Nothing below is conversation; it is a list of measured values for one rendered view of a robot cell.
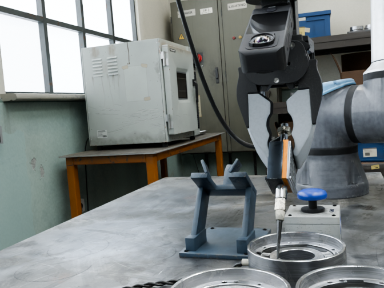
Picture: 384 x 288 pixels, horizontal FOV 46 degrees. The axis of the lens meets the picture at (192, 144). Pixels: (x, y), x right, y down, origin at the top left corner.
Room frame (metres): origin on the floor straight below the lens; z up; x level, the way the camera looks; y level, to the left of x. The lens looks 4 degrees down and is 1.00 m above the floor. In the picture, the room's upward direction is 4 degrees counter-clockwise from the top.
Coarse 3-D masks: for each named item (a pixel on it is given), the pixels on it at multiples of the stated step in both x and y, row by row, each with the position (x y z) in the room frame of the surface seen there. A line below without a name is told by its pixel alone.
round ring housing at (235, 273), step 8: (200, 272) 0.42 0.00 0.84; (208, 272) 0.42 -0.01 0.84; (216, 272) 0.42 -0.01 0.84; (224, 272) 0.42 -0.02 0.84; (232, 272) 0.42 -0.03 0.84; (240, 272) 0.42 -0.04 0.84; (248, 272) 0.42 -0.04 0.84; (256, 272) 0.41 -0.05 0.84; (264, 272) 0.41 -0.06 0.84; (184, 280) 0.40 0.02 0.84; (192, 280) 0.41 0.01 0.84; (200, 280) 0.42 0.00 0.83; (208, 280) 0.42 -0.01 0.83; (216, 280) 0.42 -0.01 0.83; (224, 280) 0.42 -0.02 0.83; (232, 280) 0.42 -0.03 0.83; (240, 280) 0.42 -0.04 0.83; (248, 280) 0.42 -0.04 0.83; (256, 280) 0.41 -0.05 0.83; (264, 280) 0.41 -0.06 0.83; (272, 280) 0.40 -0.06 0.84; (280, 280) 0.39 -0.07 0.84
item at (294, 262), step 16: (256, 240) 0.51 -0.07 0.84; (272, 240) 0.53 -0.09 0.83; (288, 240) 0.53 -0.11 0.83; (304, 240) 0.52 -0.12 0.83; (320, 240) 0.51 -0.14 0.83; (336, 240) 0.49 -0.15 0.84; (256, 256) 0.46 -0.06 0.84; (272, 256) 0.48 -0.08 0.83; (288, 256) 0.50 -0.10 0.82; (304, 256) 0.50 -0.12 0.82; (320, 256) 0.47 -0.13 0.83; (336, 256) 0.44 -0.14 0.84; (272, 272) 0.44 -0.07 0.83; (288, 272) 0.43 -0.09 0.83; (304, 272) 0.43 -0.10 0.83
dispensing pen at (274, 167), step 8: (280, 128) 0.53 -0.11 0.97; (288, 128) 0.53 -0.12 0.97; (288, 136) 0.55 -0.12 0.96; (272, 144) 0.51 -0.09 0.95; (280, 144) 0.51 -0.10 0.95; (272, 152) 0.50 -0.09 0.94; (280, 152) 0.50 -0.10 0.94; (272, 160) 0.50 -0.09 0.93; (280, 160) 0.49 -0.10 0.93; (272, 168) 0.49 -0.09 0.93; (280, 168) 0.49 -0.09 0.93; (272, 176) 0.49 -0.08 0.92; (280, 176) 0.48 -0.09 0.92; (272, 184) 0.50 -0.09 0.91; (280, 184) 0.49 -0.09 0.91; (272, 192) 0.52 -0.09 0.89; (280, 192) 0.49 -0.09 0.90; (280, 200) 0.48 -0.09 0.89; (280, 208) 0.48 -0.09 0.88; (280, 216) 0.48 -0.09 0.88; (280, 224) 0.47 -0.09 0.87; (280, 232) 0.47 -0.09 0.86; (280, 240) 0.46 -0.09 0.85
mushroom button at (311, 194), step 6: (300, 192) 0.61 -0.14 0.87; (306, 192) 0.60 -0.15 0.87; (312, 192) 0.60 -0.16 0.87; (318, 192) 0.59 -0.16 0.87; (324, 192) 0.60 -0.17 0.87; (300, 198) 0.60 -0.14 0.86; (306, 198) 0.59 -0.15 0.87; (312, 198) 0.59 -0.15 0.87; (318, 198) 0.59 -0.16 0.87; (324, 198) 0.59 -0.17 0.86; (312, 204) 0.60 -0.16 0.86
